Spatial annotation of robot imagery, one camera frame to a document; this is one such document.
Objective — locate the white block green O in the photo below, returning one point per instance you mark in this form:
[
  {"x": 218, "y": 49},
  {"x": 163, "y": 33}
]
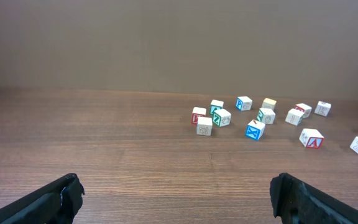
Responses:
[{"x": 266, "y": 115}]

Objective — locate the white block letter K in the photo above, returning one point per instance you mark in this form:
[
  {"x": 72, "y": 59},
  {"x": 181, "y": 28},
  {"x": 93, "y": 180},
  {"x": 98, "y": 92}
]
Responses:
[{"x": 322, "y": 108}]

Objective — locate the white block teal A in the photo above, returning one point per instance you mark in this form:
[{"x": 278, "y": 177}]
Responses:
[{"x": 215, "y": 105}]

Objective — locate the white block paw print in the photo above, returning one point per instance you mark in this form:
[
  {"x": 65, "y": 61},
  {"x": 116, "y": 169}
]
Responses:
[{"x": 204, "y": 126}]

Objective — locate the white block green Z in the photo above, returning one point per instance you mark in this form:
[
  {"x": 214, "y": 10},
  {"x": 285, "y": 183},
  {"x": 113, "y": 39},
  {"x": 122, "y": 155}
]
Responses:
[{"x": 221, "y": 117}]

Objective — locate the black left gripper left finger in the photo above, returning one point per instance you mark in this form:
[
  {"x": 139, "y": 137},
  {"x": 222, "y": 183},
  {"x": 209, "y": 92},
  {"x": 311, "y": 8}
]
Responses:
[{"x": 56, "y": 202}]

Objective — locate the white block blue P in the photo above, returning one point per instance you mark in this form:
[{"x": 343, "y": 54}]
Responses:
[{"x": 243, "y": 103}]

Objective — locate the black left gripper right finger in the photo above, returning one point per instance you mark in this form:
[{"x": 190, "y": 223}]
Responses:
[{"x": 295, "y": 201}]

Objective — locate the white block red W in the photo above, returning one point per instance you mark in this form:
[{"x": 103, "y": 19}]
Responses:
[{"x": 196, "y": 113}]

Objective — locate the white block red A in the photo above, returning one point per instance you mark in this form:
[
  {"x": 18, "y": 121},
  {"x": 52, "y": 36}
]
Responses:
[{"x": 311, "y": 138}]

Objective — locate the yellow topped block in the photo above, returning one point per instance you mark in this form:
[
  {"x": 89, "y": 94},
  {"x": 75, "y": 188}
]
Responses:
[{"x": 269, "y": 103}]

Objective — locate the white block red side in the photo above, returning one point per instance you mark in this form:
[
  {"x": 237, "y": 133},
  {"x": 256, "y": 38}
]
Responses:
[{"x": 304, "y": 108}]

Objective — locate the white block numeral one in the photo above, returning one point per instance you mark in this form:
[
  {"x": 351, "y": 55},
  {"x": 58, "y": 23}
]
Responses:
[{"x": 294, "y": 117}]

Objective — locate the white block blue X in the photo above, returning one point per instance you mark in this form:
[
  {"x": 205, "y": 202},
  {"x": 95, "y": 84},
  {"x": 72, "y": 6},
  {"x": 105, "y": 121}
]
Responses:
[{"x": 255, "y": 130}]

